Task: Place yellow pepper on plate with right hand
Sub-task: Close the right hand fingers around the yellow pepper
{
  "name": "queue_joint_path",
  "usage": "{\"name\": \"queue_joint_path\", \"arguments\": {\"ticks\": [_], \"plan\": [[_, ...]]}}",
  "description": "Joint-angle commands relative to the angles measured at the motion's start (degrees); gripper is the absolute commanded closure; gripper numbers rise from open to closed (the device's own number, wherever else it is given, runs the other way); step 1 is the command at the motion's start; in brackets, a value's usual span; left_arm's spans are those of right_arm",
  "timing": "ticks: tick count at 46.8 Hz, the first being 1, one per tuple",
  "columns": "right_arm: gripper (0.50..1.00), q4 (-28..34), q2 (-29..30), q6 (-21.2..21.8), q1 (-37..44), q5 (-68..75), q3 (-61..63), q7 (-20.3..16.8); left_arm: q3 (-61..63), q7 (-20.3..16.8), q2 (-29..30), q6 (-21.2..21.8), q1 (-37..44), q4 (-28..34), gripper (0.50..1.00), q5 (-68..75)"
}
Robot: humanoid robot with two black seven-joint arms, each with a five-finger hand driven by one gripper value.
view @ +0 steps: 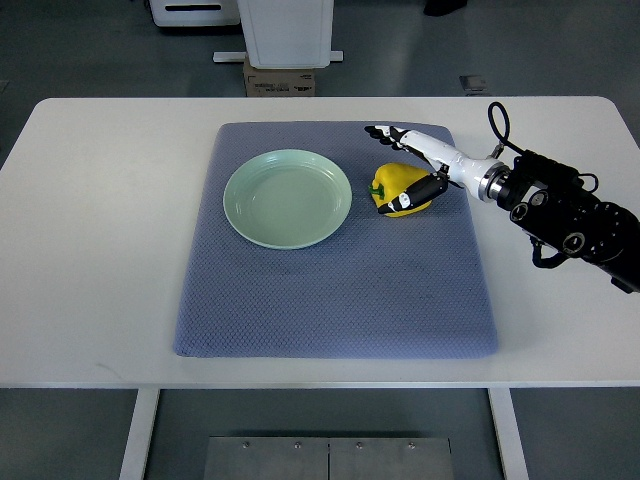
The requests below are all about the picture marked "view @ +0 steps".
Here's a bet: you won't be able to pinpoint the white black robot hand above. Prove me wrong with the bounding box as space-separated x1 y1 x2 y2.
365 125 509 217

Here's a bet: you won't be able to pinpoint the yellow bell pepper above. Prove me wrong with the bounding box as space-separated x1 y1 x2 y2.
369 163 432 208

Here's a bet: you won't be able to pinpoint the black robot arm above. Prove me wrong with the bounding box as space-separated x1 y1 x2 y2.
486 101 639 293

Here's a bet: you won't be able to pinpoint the grey floor socket plate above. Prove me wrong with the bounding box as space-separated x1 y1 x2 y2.
459 75 488 92

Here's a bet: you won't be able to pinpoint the light green plate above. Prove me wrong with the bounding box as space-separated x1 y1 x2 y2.
223 149 352 250

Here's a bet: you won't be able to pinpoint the blue-grey textured mat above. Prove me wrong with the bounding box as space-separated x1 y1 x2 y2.
173 121 498 359

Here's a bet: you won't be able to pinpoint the person's legs in jeans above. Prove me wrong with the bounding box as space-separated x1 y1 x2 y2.
423 0 468 17

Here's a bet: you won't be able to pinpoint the right white table leg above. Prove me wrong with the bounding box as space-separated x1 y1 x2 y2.
488 388 530 480

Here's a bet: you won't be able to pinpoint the white table leg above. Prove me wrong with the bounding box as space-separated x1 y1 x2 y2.
488 388 530 480
119 388 160 480

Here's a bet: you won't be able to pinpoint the cardboard box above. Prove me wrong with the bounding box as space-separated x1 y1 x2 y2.
243 58 316 98

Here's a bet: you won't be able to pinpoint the white machine base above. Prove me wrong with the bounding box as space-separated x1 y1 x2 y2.
213 0 344 70

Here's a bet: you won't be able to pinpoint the white cabinet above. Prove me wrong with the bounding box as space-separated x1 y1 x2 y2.
148 0 240 28

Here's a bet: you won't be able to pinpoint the left white table leg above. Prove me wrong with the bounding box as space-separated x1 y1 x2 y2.
119 388 160 480

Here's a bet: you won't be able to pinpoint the metal base plate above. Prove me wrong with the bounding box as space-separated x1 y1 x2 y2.
203 436 454 479

